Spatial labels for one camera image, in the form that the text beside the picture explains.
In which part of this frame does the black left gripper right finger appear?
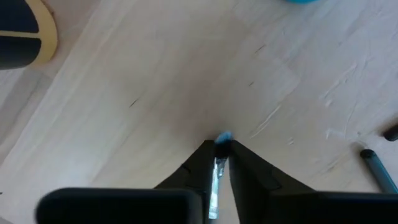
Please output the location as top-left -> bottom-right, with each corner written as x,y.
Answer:
228,139 -> 398,224

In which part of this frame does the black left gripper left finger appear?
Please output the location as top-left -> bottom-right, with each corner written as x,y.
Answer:
35,139 -> 217,224

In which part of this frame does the flat black-handled paintbrush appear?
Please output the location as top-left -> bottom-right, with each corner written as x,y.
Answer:
359,148 -> 398,194

